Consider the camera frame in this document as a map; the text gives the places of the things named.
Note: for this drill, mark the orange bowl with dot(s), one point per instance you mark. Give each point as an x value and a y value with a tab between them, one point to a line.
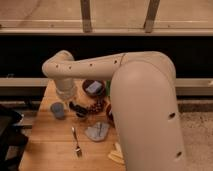
109	114

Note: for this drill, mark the grey blue cloth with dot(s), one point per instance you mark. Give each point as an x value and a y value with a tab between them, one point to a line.
98	132

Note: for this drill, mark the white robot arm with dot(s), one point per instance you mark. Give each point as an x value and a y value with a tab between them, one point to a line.
143	101

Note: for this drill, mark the blue plastic cup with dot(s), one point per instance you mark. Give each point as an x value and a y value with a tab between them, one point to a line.
57	109

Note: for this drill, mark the silver fork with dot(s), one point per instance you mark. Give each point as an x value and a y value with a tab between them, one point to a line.
77	149

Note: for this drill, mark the green plastic tray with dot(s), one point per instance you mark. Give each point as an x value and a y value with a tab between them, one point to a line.
108	84

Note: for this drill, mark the dark purple bowl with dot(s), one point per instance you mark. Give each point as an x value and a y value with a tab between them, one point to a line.
100	93

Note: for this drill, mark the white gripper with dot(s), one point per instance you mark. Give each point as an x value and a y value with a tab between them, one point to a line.
65	88

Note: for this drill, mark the blue sponge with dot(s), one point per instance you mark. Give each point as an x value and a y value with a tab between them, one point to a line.
94	87

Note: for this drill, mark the black eraser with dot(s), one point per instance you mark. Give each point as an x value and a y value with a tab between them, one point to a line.
80	111

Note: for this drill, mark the black chair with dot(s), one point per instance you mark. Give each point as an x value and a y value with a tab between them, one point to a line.
10	136

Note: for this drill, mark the bunch of dark grapes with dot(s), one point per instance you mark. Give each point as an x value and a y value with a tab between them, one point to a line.
97	107

